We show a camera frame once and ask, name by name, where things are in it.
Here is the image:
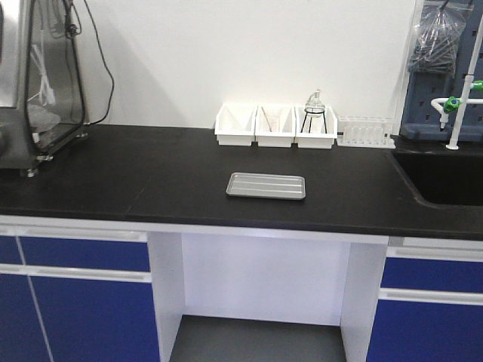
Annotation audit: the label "silver metal tray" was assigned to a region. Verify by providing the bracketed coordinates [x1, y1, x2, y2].
[226, 172, 306, 201]

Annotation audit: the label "left white storage bin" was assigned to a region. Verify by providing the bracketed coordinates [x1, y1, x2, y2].
[214, 103, 257, 146]

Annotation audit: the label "white storage bin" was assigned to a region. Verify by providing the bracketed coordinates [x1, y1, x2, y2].
[214, 103, 257, 146]
[255, 103, 296, 148]
[294, 106, 338, 149]

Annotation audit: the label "middle white storage bin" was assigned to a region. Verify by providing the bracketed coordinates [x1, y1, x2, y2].
[255, 103, 296, 148]

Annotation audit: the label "right white storage bin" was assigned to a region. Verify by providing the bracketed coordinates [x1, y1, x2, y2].
[294, 106, 338, 149]

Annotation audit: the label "round-bottom glass flask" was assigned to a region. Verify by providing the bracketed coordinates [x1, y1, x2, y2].
[305, 89, 325, 115]

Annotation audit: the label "clear test tube rack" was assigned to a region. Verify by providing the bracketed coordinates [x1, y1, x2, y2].
[337, 115, 395, 149]

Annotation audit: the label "blue pegboard drying rack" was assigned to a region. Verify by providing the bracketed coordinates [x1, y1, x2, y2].
[399, 1, 482, 143]

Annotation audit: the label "black lab sink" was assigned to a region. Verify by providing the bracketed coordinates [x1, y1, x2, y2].
[389, 151, 482, 207]

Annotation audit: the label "left blue cabinet unit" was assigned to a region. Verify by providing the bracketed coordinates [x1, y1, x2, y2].
[1, 228, 162, 361]

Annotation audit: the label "blue cabinet unit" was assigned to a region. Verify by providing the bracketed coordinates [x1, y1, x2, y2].
[1, 228, 162, 361]
[366, 247, 482, 361]

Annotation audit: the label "white lab faucet green knobs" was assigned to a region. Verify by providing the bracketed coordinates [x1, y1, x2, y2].
[430, 18, 482, 151]

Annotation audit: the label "stainless steel lab machine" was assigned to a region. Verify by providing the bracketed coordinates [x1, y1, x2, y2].
[1, 1, 88, 177]

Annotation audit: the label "right blue cabinet unit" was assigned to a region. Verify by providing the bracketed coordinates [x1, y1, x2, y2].
[366, 247, 482, 361]

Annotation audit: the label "plastic bag of black pegs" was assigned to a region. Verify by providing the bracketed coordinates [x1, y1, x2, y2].
[407, 1, 474, 76]

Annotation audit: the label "black wire tripod stand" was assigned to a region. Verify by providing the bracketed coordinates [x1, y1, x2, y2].
[300, 107, 328, 133]

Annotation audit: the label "black power cable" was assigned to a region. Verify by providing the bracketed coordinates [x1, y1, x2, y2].
[64, 0, 115, 126]

